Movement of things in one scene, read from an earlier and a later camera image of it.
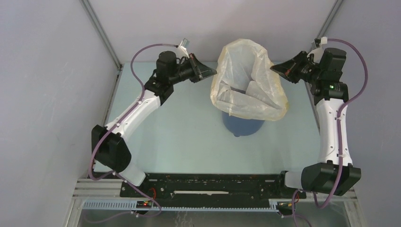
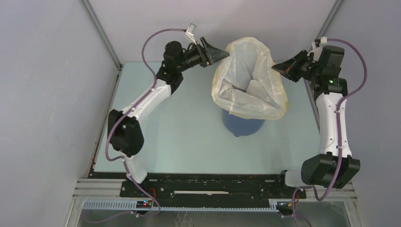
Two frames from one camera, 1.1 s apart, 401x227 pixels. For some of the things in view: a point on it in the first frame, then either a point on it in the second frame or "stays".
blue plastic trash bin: x=241 y=126 stays
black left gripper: x=204 y=72 → x=212 y=55
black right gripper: x=289 y=69 stays
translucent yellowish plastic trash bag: x=243 y=85 stays
